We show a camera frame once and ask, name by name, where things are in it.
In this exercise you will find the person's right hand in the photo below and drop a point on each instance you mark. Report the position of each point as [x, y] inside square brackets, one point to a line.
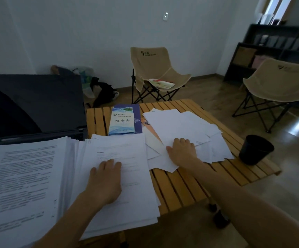
[184, 153]

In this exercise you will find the person's left hand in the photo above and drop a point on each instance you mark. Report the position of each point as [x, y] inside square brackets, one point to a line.
[104, 183]

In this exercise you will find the pile of white papers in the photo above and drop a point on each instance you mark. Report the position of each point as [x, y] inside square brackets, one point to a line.
[180, 123]

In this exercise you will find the thin stack of sorted sheets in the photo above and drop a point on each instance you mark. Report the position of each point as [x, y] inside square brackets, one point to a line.
[134, 178]

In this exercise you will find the blue booklet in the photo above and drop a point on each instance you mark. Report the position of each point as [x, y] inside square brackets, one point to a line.
[123, 120]

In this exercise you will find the sorted text document stack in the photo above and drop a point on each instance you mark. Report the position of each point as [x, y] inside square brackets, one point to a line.
[22, 183]

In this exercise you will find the grey laptop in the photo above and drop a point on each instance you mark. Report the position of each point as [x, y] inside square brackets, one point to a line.
[43, 100]

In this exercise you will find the person's right forearm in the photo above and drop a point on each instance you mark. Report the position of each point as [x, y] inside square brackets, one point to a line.
[255, 209]

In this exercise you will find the person's left forearm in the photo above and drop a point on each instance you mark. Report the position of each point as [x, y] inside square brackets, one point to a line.
[66, 224]

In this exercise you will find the wooden slatted table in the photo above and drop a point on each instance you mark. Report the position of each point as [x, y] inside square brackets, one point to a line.
[185, 188]

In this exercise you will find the black plastic pot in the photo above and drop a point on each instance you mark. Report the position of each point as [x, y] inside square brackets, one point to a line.
[255, 151]

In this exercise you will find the red and white booklet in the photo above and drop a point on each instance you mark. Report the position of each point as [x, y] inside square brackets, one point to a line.
[161, 84]

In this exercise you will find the dark bottle with blue cap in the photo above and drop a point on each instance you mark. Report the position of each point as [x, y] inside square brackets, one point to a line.
[221, 219]

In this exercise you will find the black shelf unit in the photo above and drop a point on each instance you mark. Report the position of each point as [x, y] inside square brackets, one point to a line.
[230, 74]

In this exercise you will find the beige folding chair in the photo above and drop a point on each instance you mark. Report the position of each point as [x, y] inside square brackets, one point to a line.
[152, 64]
[281, 82]

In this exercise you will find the woven storage basket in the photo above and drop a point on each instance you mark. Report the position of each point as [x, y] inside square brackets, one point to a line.
[244, 56]

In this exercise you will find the pink storage box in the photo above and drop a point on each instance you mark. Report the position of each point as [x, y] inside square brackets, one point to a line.
[259, 61]

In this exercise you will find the tall narrow window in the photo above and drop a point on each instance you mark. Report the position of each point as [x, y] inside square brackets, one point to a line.
[277, 7]

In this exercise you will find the white wall hook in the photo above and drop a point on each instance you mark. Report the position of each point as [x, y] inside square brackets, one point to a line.
[165, 16]

